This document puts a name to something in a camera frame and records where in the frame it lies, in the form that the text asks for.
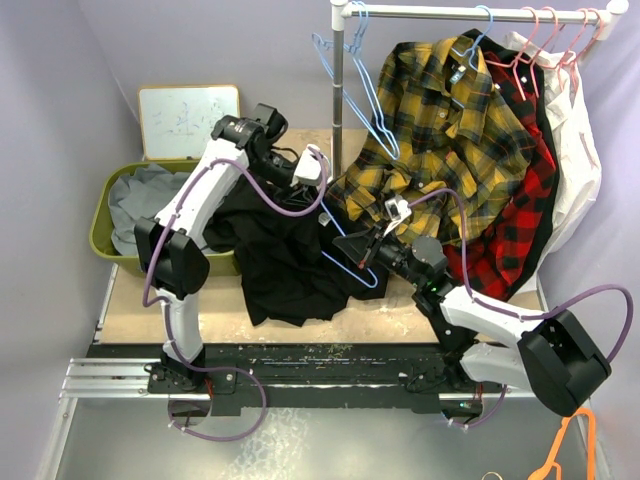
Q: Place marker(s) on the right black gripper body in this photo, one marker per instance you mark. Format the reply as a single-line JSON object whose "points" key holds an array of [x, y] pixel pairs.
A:
{"points": [[392, 255]]}

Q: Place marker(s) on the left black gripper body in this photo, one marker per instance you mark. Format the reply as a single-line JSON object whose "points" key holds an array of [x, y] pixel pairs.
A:
{"points": [[275, 169]]}

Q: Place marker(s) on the black t-shirt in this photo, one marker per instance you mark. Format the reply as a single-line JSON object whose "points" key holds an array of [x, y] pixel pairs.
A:
{"points": [[290, 271]]}

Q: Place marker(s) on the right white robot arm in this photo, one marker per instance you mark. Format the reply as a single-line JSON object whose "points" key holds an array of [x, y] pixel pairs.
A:
{"points": [[486, 340]]}

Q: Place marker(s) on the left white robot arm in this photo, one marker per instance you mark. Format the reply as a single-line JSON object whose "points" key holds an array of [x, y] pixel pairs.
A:
{"points": [[170, 245]]}

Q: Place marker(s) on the red black plaid shirt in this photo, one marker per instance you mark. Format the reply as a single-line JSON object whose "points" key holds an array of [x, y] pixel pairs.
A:
{"points": [[507, 253]]}

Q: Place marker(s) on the yellow plaid shirt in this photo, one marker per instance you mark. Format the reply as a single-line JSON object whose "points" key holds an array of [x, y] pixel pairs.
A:
{"points": [[462, 151]]}

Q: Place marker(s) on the grey shirt in bin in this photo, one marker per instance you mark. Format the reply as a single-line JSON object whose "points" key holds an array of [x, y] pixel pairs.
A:
{"points": [[141, 194]]}

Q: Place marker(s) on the white shirt on rack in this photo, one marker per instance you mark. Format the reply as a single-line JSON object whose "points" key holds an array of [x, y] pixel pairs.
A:
{"points": [[580, 166]]}

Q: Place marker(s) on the blue hanger holding plaid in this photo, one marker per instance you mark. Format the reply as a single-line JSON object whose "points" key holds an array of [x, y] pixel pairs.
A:
{"points": [[470, 53]]}

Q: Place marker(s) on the pink hanger middle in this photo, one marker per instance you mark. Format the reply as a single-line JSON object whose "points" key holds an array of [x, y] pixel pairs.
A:
{"points": [[554, 32]]}

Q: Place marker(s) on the green plastic laundry bin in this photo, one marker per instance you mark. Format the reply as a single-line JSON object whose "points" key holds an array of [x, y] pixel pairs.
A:
{"points": [[102, 226]]}

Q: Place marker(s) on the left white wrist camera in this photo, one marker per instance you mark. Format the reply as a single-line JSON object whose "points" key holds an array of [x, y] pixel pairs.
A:
{"points": [[312, 162]]}

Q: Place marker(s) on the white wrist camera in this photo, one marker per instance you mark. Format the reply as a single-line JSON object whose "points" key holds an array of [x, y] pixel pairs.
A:
{"points": [[398, 210], [312, 162]]}

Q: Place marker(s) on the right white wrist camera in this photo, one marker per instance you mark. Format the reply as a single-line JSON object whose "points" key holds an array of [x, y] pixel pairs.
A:
{"points": [[398, 210]]}

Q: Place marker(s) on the small whiteboard yellow frame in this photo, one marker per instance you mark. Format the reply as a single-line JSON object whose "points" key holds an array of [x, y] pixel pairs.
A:
{"points": [[176, 121]]}

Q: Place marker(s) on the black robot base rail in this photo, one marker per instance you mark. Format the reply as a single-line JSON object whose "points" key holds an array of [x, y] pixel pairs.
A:
{"points": [[416, 377]]}

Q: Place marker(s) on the aluminium extrusion frame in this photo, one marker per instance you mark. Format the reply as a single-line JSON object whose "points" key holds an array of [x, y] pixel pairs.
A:
{"points": [[105, 378]]}

